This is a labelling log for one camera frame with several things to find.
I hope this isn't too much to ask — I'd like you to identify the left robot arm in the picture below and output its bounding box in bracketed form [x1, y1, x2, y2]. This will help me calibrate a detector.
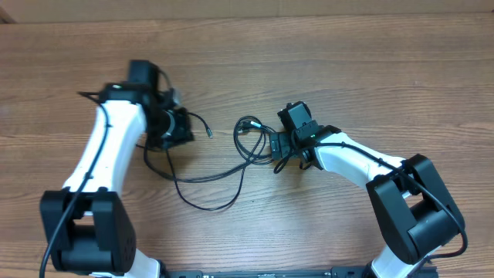
[39, 59, 194, 277]

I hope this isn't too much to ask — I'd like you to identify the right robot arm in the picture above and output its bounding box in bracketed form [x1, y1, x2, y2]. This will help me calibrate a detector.
[270, 101, 468, 278]

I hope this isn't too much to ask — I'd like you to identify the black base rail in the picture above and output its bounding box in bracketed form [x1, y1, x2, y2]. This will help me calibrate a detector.
[165, 266, 371, 278]

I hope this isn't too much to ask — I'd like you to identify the thin black USB cable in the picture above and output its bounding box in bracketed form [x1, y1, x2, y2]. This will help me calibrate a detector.
[165, 111, 267, 212]

